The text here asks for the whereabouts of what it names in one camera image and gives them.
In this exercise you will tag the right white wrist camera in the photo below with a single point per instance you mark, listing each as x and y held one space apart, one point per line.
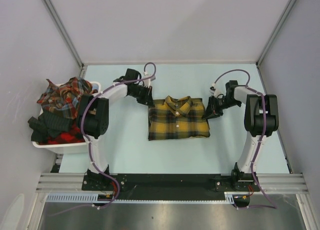
214 91

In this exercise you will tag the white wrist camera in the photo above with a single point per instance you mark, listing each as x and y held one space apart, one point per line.
147 79
214 91

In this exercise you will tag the dark striped shirt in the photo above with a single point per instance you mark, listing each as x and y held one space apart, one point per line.
48 125

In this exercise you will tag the aluminium frame post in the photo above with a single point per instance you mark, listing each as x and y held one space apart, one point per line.
275 32
49 5

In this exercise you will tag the yellow plaid shirt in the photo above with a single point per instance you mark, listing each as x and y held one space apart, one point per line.
171 119

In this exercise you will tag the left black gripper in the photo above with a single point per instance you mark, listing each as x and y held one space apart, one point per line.
147 97

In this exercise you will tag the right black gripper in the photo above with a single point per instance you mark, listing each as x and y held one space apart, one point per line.
212 111

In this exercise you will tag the white laundry basket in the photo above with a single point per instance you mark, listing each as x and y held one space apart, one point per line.
70 148

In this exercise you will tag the right aluminium frame post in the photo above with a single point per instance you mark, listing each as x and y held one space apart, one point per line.
275 32

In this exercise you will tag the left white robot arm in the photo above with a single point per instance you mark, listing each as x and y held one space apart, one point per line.
93 115

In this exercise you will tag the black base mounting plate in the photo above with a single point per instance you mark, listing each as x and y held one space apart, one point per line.
171 187

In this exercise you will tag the red blue plaid shirt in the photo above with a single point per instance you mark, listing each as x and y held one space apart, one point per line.
63 100

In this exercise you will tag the red black plaid shirt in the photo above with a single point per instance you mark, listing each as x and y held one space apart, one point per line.
67 136

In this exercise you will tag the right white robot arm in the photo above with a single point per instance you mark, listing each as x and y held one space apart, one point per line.
261 119

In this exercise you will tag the aluminium front rail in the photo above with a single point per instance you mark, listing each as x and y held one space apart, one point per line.
270 183

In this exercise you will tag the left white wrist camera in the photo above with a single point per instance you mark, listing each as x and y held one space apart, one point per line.
147 79

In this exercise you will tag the left aluminium frame post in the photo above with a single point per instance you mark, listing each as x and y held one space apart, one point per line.
49 5

